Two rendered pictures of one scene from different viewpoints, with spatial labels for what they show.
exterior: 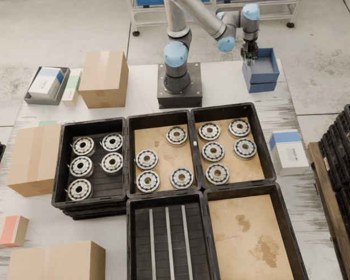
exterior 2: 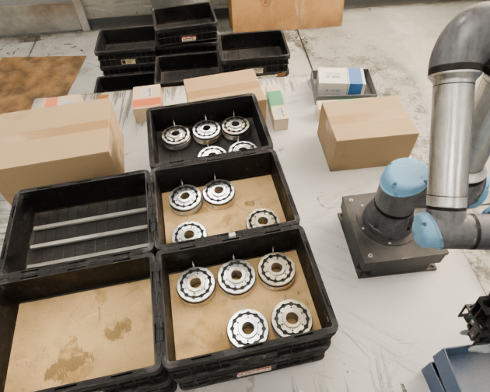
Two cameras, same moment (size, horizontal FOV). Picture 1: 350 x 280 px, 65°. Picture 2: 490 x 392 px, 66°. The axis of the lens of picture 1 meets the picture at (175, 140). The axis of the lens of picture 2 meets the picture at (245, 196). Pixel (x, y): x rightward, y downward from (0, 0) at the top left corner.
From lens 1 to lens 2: 85 cm
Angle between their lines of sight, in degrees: 44
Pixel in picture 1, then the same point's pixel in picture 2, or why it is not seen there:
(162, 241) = (106, 227)
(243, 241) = (89, 329)
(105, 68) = (372, 120)
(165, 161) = (220, 218)
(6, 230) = (145, 100)
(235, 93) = (412, 340)
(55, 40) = not seen: hidden behind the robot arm
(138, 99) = (348, 185)
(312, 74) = not seen: outside the picture
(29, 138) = (241, 79)
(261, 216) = (124, 360)
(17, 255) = (103, 102)
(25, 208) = not seen: hidden behind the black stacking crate
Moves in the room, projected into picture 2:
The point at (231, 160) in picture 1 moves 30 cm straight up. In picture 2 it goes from (227, 310) to (218, 252)
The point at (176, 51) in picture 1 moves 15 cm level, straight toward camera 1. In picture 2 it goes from (404, 175) to (348, 182)
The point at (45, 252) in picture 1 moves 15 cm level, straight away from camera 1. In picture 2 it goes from (102, 120) to (118, 94)
